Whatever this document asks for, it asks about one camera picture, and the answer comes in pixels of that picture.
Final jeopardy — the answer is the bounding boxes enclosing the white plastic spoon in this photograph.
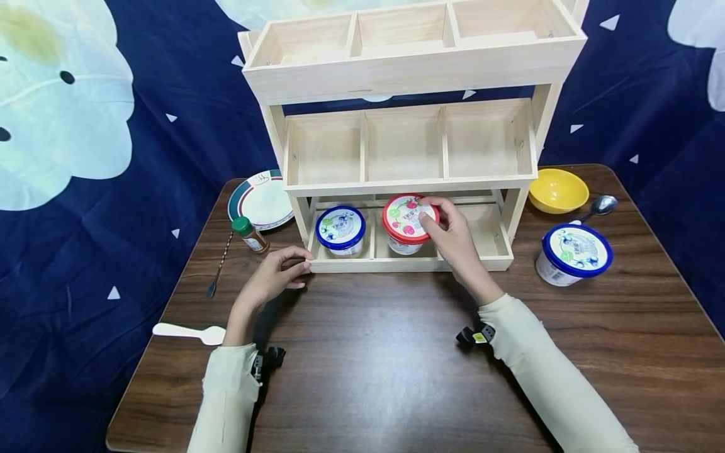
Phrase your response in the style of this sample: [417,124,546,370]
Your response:
[152,322,227,347]

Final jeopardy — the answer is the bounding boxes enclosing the person's right hand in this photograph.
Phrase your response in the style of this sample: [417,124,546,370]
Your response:
[419,196,505,308]

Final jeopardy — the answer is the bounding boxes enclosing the yellow bowl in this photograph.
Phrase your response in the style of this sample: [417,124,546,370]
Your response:
[527,168,590,215]

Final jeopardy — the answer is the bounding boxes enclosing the wooden three-tier shelf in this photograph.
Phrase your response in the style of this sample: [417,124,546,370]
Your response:
[238,0,590,275]

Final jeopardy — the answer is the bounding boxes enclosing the black wrist band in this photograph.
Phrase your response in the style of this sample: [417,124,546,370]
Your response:
[250,345,287,382]
[455,322,497,349]

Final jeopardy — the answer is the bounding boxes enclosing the green cap spice bottle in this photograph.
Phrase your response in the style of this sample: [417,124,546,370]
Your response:
[231,216,271,255]

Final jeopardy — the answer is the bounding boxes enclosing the red lid ice cream tub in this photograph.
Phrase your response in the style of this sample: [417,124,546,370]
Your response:
[381,194,441,256]

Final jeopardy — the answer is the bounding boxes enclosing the long thin metal bar spoon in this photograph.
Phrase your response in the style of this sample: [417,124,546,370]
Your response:
[205,230,235,299]

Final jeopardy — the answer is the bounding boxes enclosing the white plate green red rim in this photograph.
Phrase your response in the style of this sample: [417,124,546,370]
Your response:
[227,169,296,232]

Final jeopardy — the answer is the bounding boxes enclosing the person's left hand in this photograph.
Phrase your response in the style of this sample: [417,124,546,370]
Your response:
[237,245,315,316]

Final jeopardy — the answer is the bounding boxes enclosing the person's right forearm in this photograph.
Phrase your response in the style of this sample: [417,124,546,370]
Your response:
[478,292,641,453]

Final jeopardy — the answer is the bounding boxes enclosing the blue lid ice cream tub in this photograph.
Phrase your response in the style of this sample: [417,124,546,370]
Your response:
[315,205,368,258]
[534,222,614,288]

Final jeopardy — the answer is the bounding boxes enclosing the person's left forearm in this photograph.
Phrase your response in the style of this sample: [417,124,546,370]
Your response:
[186,301,266,453]

